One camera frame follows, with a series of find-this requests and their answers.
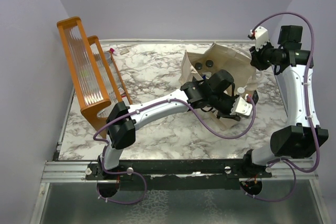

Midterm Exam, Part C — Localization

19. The tall orange wooden rack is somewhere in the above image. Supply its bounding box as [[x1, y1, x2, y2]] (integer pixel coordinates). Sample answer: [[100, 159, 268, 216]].
[[57, 16, 112, 130]]

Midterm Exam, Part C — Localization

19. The beige canvas tote bag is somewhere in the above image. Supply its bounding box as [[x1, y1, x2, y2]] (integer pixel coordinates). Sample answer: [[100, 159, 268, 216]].
[[179, 43, 262, 130]]

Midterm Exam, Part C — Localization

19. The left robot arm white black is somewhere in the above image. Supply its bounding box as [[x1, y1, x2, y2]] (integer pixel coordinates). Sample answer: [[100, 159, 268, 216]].
[[98, 70, 240, 179]]

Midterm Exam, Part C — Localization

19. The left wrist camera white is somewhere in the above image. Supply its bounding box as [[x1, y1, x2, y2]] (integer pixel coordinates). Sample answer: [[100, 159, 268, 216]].
[[230, 95, 253, 118]]

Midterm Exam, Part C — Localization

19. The grey tape roll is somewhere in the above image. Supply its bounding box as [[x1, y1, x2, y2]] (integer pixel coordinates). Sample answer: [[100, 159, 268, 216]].
[[104, 51, 112, 65]]

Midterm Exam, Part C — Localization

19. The clear bottle black cap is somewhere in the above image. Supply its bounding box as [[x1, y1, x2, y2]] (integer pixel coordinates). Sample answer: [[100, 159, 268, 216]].
[[205, 60, 214, 68]]

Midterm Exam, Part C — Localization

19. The short orange wooden rack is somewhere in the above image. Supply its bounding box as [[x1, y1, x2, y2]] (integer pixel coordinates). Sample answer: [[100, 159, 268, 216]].
[[88, 36, 132, 105]]

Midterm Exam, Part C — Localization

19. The aluminium frame rail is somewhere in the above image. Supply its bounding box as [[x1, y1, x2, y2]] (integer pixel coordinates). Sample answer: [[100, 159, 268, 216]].
[[41, 162, 319, 183]]

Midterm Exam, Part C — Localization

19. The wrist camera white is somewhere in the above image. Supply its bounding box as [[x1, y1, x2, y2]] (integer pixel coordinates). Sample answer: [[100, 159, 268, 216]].
[[230, 95, 253, 118], [248, 26, 270, 51]]

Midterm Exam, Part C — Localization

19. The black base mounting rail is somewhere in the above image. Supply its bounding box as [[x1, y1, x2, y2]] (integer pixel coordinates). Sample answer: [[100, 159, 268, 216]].
[[86, 159, 271, 191]]

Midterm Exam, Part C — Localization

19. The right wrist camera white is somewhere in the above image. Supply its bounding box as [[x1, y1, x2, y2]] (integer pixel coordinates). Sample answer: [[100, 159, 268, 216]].
[[248, 26, 270, 51]]

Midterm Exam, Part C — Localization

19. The beige pump lotion bottle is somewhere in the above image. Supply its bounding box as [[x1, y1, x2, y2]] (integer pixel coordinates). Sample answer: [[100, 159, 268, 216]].
[[236, 87, 246, 96]]

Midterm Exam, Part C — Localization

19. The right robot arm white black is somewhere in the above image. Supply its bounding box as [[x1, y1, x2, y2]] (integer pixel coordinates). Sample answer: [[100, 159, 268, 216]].
[[241, 25, 329, 177]]

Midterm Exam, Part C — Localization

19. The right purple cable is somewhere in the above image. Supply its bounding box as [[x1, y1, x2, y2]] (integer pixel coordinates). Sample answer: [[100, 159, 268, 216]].
[[243, 11, 321, 202]]

